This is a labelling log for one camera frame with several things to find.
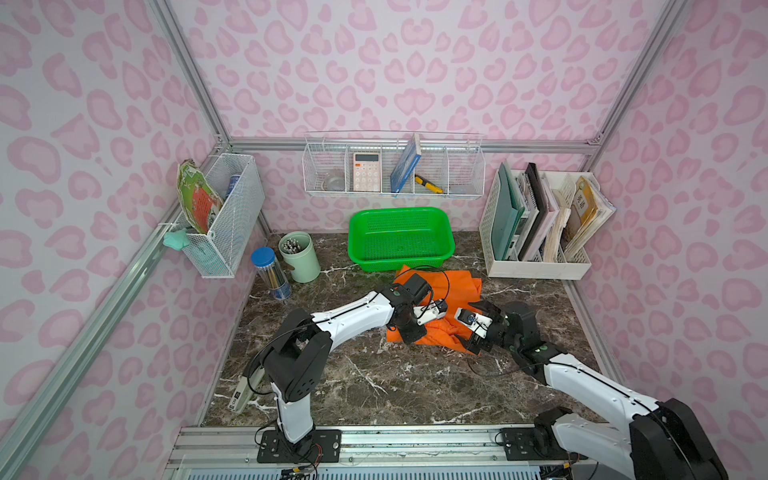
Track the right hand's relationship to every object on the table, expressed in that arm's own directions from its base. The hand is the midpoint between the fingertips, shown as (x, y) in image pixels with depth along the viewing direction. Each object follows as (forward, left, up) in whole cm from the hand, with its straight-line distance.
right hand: (466, 314), depth 85 cm
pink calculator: (+39, +30, +21) cm, 53 cm away
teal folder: (+23, -12, +17) cm, 31 cm away
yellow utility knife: (+38, +9, +15) cm, 42 cm away
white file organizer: (+24, -22, +12) cm, 34 cm away
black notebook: (+22, -22, +7) cm, 32 cm away
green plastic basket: (+38, +25, -9) cm, 46 cm away
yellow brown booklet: (+36, -42, +12) cm, 56 cm away
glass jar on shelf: (+35, +39, +20) cm, 56 cm away
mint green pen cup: (+18, +50, +7) cm, 54 cm away
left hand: (-1, +14, -4) cm, 15 cm away
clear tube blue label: (+11, +58, +10) cm, 59 cm away
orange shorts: (+14, 0, -9) cm, 17 cm away
